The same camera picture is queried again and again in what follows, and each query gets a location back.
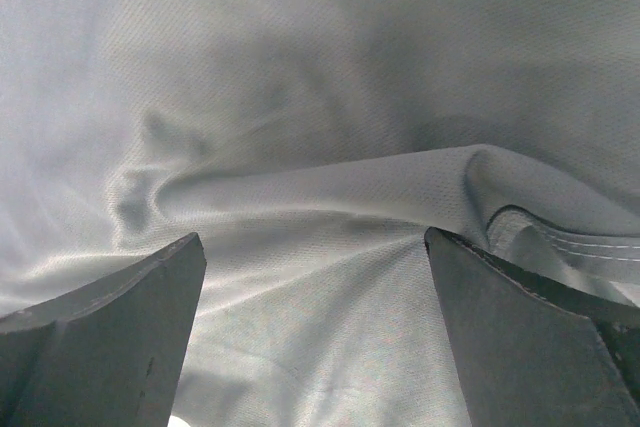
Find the dark grey t shirt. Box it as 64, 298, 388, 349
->
1, 0, 639, 426

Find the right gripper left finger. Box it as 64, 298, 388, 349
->
1, 233, 206, 426

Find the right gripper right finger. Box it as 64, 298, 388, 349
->
425, 228, 639, 426

